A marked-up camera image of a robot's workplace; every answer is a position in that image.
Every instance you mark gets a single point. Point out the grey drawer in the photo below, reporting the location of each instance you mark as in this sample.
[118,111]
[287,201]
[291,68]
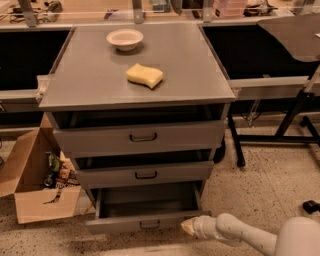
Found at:
[136,133]
[144,174]
[147,207]

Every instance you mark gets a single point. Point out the white bowl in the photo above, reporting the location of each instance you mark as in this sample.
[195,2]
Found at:
[125,39]

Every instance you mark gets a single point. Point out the grey side table top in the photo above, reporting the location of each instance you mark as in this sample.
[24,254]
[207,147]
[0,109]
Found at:
[298,34]

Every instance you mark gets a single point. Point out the padded gripper body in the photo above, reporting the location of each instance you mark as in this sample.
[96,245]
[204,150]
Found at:
[202,225]

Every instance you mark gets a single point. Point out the black metal table stand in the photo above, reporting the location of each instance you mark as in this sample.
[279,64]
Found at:
[279,136]

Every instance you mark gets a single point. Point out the pink stacked bins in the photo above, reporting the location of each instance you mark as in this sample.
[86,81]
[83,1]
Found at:
[229,8]

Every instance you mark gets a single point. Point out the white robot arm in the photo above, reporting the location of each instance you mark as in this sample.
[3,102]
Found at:
[298,236]

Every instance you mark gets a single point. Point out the yellow sponge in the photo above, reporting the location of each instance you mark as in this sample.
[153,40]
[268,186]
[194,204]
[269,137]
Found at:
[144,75]

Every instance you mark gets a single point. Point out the grey middle drawer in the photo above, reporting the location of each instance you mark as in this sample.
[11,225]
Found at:
[144,174]

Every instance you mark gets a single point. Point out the open cardboard box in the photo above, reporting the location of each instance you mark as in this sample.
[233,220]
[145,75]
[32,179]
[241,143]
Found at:
[23,175]

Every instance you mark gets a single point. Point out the grey bottom drawer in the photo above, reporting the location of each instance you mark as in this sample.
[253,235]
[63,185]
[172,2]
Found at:
[147,207]

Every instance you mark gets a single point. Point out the black caster wheel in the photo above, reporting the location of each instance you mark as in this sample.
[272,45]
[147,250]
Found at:
[311,206]

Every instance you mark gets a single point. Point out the grey top drawer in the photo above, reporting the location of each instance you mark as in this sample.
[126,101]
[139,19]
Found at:
[136,133]

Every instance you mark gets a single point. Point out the snack packages in box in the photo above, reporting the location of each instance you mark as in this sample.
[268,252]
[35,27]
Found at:
[61,175]

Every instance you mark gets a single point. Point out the grey drawer cabinet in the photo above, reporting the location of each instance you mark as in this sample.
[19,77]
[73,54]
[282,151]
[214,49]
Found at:
[90,80]

